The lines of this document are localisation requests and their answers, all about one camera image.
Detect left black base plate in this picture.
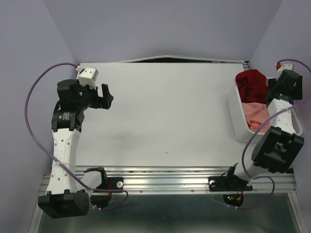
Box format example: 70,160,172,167
94,177,124,193

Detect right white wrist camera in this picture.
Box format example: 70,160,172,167
276,62,294,73

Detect aluminium rail frame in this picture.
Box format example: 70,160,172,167
29,60,302,233

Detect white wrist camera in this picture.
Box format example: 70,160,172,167
276,62,294,73
75,66,99,89

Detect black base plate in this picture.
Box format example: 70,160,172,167
94,177,124,193
208,176,253,193

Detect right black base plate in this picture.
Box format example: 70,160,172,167
208,176,253,193

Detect white backdrop board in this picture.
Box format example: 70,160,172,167
118,55,245,64

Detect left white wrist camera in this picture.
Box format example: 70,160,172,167
75,66,99,89

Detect white plastic bin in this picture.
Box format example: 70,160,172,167
227,79,303,143

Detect red skirt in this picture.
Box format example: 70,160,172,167
235,69,268,104

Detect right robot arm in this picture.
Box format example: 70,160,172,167
216,65,304,191

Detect pink pleated skirt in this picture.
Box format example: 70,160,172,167
242,102,270,132

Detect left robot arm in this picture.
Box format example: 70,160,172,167
38,80,113,219

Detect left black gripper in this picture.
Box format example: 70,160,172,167
76,79,114,111

